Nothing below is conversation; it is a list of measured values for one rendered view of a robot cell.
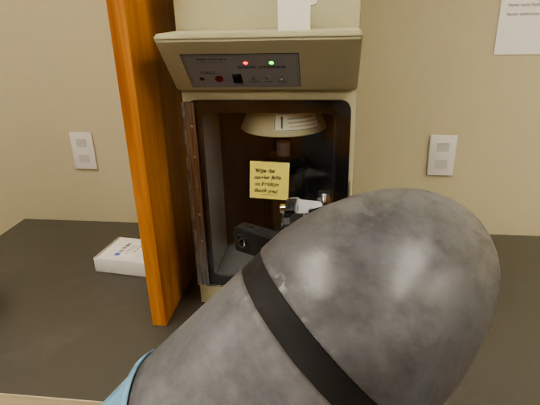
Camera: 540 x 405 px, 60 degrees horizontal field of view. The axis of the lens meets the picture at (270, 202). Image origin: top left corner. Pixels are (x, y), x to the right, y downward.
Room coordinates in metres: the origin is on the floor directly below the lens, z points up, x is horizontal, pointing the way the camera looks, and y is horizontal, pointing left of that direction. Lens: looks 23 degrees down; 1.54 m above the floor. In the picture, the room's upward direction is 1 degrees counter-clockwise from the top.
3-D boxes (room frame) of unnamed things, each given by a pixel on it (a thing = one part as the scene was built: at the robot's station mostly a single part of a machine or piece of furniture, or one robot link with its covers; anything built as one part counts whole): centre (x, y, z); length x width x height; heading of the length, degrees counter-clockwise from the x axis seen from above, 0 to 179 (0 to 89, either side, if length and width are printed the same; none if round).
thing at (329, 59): (0.80, 0.01, 1.46); 0.32 x 0.11 x 0.10; 82
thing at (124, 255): (1.07, 0.35, 0.96); 0.16 x 0.12 x 0.04; 76
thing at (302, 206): (0.76, -0.06, 1.22); 0.09 x 0.06 x 0.03; 172
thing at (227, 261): (0.85, 0.00, 1.19); 0.30 x 0.01 x 0.40; 82
